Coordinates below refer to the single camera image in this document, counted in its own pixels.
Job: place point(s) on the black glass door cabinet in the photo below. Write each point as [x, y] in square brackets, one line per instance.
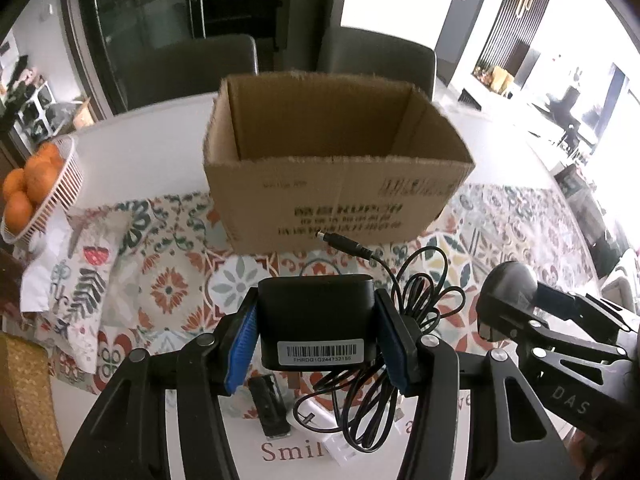
[150, 5]

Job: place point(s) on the pile of oranges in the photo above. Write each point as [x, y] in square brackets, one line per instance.
[30, 185]

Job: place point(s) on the white low sideboard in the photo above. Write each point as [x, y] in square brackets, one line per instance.
[492, 87]

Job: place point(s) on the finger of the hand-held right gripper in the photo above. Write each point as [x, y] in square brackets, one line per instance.
[557, 302]
[540, 332]

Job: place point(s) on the small black stick device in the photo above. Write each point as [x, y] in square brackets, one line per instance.
[270, 407]

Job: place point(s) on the white shelf unit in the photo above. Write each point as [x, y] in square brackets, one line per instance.
[35, 110]

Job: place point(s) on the patterned floral table mat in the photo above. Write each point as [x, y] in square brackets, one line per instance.
[170, 280]

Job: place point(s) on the dark grey round device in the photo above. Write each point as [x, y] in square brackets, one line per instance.
[510, 290]

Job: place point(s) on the grey room door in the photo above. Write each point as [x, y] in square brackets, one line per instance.
[462, 20]

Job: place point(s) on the gold wall ornament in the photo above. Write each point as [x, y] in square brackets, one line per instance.
[527, 0]

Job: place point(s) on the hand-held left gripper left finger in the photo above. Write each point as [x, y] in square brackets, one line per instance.
[242, 350]

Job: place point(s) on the dark grey dining chair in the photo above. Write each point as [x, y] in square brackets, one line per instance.
[380, 60]
[190, 70]

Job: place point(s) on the cardboard box on floor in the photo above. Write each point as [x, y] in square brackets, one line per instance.
[84, 115]

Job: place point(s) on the small white connector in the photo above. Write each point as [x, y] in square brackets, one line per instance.
[342, 447]

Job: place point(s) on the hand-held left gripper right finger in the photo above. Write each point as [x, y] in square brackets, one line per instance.
[395, 347]

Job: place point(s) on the folded floral cloth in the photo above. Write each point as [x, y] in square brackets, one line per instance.
[80, 280]

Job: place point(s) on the woven straw mat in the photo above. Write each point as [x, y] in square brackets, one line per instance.
[25, 410]

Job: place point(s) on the brown cardboard box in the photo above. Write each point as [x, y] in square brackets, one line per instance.
[330, 200]

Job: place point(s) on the white card with red lettering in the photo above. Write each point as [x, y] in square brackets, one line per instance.
[250, 455]

